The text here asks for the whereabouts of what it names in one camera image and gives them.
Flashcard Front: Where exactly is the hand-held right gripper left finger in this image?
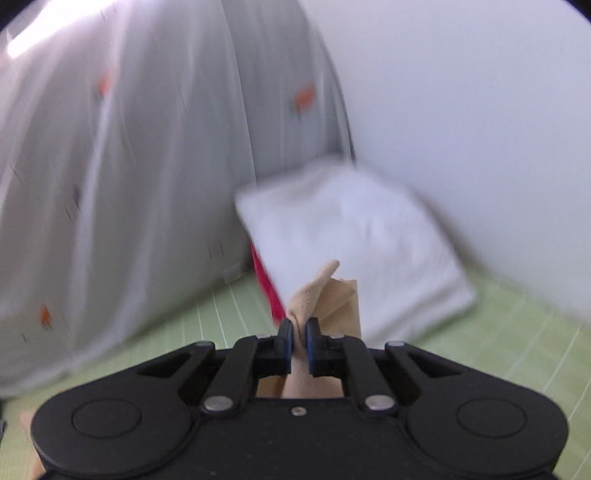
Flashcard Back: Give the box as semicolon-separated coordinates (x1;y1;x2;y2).
133;318;294;414

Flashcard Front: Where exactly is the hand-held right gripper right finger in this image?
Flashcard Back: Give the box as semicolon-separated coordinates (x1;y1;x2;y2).
305;318;467;414

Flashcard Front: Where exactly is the red cloth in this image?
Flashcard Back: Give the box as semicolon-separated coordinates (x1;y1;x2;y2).
249;242;288;324

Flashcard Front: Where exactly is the white pillow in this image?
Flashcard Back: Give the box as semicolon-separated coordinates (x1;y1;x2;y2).
235;159;478;344

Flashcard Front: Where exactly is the green bed mat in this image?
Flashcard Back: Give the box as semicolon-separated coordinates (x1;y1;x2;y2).
0;265;591;467

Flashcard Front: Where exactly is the grey printed curtain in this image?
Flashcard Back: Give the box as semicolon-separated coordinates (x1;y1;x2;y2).
0;0;356;398

